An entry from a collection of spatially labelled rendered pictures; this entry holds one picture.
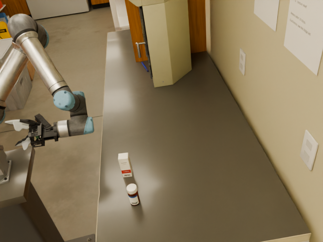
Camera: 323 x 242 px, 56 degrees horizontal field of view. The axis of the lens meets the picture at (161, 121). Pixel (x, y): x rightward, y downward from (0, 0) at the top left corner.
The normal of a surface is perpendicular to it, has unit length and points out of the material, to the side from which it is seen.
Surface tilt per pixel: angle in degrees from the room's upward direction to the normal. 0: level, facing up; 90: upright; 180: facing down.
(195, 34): 90
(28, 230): 90
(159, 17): 90
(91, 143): 0
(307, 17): 90
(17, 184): 0
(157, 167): 0
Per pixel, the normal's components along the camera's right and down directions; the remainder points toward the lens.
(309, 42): -0.99, 0.16
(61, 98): -0.06, -0.05
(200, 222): -0.11, -0.79
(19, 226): 0.22, 0.58
